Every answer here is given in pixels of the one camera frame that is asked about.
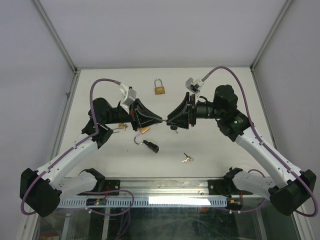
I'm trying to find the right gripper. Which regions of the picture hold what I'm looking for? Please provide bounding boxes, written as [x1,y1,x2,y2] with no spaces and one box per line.
[166,92,224,130]

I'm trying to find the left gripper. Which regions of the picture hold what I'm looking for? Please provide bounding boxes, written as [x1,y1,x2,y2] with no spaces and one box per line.
[104,99,163,132]

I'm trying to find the black headed key set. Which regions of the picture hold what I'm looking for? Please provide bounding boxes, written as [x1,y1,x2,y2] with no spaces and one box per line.
[162,119,178,134]

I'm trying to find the medium brass padlock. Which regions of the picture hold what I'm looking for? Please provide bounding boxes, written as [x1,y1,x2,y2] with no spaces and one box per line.
[133,126,151,146]

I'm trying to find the small brass padlock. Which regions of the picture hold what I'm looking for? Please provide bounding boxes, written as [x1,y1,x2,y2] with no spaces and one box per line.
[113,123,126,133]

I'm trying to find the black padlock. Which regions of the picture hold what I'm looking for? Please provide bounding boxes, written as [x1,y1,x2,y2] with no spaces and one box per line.
[143,140,160,154]

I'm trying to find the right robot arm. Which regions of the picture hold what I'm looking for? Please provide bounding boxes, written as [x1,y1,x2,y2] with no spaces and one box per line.
[166,85,317,216]

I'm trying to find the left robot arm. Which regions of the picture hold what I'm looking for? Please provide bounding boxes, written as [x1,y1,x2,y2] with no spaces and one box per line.
[19,97,163,217]

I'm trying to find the right silver key set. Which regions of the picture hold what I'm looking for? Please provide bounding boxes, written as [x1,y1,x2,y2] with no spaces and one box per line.
[182,153,194,164]

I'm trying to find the tall brass padlock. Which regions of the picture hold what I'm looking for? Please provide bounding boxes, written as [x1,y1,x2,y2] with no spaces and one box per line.
[154,78,166,95]

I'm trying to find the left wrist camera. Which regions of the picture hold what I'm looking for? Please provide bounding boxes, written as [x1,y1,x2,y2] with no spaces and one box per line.
[119,82,137,113]

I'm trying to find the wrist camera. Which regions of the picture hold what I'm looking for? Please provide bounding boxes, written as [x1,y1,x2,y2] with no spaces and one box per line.
[119,82,137,113]
[185,77,204,102]

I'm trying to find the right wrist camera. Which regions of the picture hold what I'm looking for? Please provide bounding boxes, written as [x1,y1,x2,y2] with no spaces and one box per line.
[185,77,204,102]

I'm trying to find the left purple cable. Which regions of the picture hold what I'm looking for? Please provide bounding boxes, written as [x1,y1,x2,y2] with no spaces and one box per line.
[20,78,136,240]

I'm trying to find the purple cable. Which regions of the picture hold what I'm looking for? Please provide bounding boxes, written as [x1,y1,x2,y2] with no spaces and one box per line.
[201,65,316,217]
[20,78,136,240]

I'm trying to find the aluminium mounting rail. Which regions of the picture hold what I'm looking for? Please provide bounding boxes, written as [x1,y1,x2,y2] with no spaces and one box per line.
[59,176,276,199]

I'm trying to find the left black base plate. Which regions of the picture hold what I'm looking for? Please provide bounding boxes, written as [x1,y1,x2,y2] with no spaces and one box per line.
[78,179,121,196]

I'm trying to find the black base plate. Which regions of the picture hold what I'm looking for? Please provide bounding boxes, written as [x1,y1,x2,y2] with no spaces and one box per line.
[78,179,121,196]
[207,178,253,198]

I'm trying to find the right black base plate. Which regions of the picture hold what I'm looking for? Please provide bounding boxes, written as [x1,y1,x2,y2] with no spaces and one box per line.
[207,178,253,198]

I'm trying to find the white slotted cable duct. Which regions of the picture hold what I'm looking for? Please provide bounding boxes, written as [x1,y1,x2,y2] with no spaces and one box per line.
[58,196,227,209]

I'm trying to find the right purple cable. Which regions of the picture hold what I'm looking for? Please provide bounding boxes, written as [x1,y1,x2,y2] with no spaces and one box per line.
[201,65,316,217]

